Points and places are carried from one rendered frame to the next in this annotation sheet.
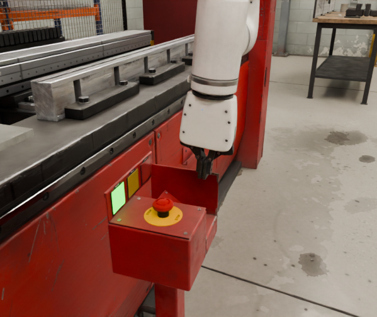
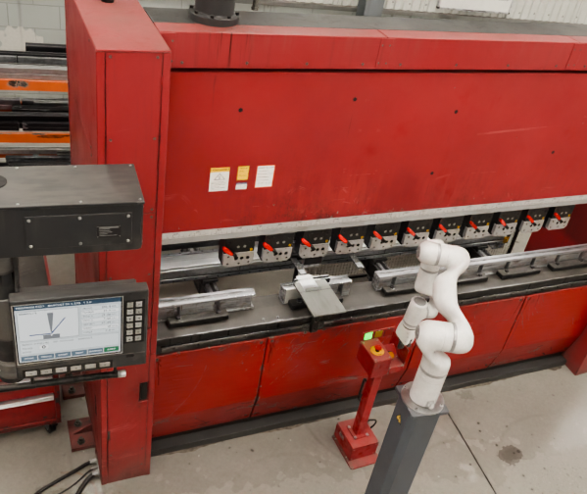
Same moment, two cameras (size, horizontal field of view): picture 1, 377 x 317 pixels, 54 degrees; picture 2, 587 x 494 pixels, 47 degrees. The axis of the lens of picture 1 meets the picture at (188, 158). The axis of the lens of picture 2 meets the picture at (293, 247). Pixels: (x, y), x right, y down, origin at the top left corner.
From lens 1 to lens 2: 288 cm
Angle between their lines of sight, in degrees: 37
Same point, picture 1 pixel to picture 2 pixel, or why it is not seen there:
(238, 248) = (475, 411)
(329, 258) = (526, 462)
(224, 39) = (411, 314)
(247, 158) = (572, 361)
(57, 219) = (352, 328)
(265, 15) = not seen: outside the picture
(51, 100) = (377, 282)
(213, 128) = (403, 335)
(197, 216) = (386, 358)
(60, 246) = (348, 337)
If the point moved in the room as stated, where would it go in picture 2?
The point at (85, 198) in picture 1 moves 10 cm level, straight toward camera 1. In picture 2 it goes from (367, 326) to (360, 336)
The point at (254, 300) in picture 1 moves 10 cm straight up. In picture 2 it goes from (448, 438) to (452, 427)
